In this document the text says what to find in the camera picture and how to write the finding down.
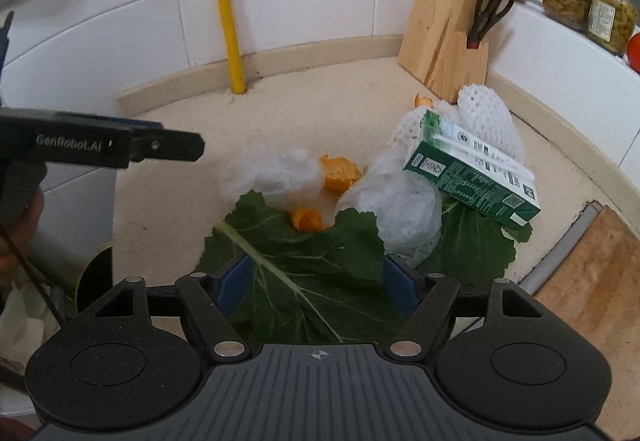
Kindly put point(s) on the red tomato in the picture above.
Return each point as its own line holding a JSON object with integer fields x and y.
{"x": 633, "y": 53}

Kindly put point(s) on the crumpled plastic wrap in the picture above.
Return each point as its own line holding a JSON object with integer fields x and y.
{"x": 287, "y": 176}

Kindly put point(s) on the green white milk carton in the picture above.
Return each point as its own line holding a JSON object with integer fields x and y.
{"x": 472, "y": 171}

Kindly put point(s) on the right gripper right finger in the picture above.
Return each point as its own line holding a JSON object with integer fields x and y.
{"x": 426, "y": 302}

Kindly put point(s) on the pickle jar orange lid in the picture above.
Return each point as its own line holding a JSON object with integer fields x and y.
{"x": 611, "y": 24}

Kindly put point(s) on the black kitchen scissors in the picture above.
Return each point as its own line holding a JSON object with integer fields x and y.
{"x": 487, "y": 14}

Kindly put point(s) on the dark green leaf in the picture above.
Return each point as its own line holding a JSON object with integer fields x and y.
{"x": 309, "y": 289}

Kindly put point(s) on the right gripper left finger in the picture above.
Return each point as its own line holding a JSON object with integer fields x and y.
{"x": 207, "y": 302}

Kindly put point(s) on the white foam fruit net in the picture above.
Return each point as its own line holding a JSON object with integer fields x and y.
{"x": 483, "y": 112}

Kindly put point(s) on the person left hand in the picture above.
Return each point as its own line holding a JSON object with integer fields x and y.
{"x": 21, "y": 236}

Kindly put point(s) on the wooden cutting board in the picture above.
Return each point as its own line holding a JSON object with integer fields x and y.
{"x": 596, "y": 291}

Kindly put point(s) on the yellow gas pipe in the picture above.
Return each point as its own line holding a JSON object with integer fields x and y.
{"x": 234, "y": 57}

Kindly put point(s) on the wooden knife block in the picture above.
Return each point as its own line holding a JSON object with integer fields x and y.
{"x": 434, "y": 49}

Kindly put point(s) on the orange peel piece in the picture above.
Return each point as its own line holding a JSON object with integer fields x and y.
{"x": 340, "y": 174}
{"x": 307, "y": 220}

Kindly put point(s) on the clear plastic bag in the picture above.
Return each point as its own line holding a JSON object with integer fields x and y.
{"x": 407, "y": 208}

